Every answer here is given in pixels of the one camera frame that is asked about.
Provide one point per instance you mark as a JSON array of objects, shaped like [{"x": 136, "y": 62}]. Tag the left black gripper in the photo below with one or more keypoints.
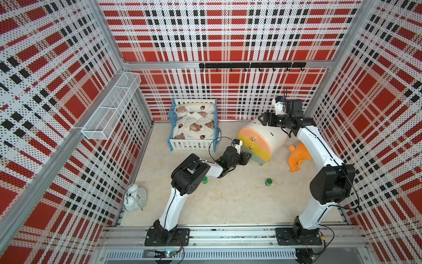
[{"x": 243, "y": 155}]

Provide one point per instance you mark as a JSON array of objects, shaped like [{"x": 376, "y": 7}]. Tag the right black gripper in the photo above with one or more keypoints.
[{"x": 266, "y": 115}]

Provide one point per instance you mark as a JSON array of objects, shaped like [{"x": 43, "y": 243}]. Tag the round cabinet with coloured drawers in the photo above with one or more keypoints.
[{"x": 261, "y": 141}]

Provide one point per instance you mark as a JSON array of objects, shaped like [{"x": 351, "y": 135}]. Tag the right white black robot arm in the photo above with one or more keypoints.
[{"x": 331, "y": 185}]

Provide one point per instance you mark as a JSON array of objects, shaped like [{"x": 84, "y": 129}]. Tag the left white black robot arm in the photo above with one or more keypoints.
[{"x": 185, "y": 179}]

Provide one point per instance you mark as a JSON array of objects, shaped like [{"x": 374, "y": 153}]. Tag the orange plush toy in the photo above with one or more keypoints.
[{"x": 297, "y": 155}]

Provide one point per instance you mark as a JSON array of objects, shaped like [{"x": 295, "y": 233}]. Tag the bear print bedding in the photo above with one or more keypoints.
[{"x": 195, "y": 121}]

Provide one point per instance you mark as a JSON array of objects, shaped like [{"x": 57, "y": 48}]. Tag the blue white toy crib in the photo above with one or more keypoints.
[{"x": 194, "y": 145}]

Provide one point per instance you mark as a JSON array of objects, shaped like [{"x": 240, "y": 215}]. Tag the white alarm clock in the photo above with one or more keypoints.
[{"x": 135, "y": 198}]

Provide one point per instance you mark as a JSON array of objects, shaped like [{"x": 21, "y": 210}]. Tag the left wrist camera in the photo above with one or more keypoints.
[{"x": 237, "y": 143}]

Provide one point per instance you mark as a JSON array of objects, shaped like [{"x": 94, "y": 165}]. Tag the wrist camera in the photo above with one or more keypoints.
[
  {"x": 237, "y": 143},
  {"x": 279, "y": 105}
]

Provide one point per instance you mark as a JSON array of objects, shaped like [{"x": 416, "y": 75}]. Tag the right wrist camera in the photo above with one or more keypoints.
[{"x": 279, "y": 105}]

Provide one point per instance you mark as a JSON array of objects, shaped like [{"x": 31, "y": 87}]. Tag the black hook rail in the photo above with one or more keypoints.
[{"x": 254, "y": 65}]

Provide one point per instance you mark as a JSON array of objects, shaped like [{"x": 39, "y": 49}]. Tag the white wire wall basket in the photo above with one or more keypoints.
[{"x": 104, "y": 120}]

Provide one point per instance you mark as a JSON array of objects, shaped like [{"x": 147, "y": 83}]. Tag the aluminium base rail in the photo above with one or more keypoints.
[{"x": 336, "y": 244}]

